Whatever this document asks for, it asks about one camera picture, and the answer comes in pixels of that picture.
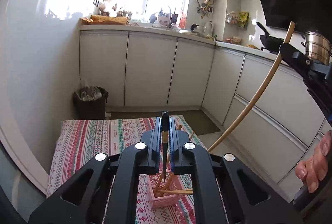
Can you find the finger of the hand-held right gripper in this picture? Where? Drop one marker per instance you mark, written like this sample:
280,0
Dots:
298,58

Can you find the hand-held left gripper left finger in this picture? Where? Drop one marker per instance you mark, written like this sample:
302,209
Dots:
157,151

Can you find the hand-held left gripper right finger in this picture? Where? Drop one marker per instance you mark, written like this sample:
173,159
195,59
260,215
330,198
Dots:
173,151

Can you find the dark-tipped chopstick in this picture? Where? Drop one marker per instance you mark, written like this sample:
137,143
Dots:
165,151

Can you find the pile of wooden chopsticks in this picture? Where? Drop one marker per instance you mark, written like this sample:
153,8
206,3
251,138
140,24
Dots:
176,191

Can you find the pink lattice utensil holder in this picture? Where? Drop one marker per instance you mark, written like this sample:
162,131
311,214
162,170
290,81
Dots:
166,202

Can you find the long bamboo chopstick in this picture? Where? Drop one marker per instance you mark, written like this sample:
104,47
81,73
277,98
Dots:
259,94

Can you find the person's right hand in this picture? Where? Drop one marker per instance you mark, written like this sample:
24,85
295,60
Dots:
315,169

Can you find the steel steamer pot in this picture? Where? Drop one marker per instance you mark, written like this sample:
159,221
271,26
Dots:
317,47

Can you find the black wok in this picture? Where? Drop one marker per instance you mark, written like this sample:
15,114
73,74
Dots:
271,42

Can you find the white drawer cabinet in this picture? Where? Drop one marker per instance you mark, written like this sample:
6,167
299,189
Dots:
272,120

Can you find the yellow bag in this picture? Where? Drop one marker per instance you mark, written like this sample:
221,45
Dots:
243,20

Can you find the patterned striped tablecloth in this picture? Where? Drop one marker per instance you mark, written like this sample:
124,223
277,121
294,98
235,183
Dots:
85,141

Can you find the dark trash bin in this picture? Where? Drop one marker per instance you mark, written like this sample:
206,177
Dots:
90,109

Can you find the white cabinet under window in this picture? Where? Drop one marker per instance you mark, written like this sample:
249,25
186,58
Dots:
150,68

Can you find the white kettle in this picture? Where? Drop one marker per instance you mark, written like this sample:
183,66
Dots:
209,28

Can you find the pot lid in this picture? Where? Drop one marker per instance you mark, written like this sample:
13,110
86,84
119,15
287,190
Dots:
193,30

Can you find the red bottle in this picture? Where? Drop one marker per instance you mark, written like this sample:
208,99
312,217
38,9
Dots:
182,20

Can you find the white kitchen countertop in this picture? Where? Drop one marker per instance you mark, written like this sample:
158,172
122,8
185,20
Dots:
145,28

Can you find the dark knife block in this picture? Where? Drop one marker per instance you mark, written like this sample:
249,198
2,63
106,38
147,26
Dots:
174,18

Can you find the kitchen faucet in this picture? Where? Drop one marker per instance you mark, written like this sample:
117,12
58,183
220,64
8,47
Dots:
170,12

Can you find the brown cutting board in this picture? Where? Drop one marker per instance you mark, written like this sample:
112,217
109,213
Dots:
103,20

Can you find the wall spice shelf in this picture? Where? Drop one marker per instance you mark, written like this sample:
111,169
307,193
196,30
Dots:
232,18

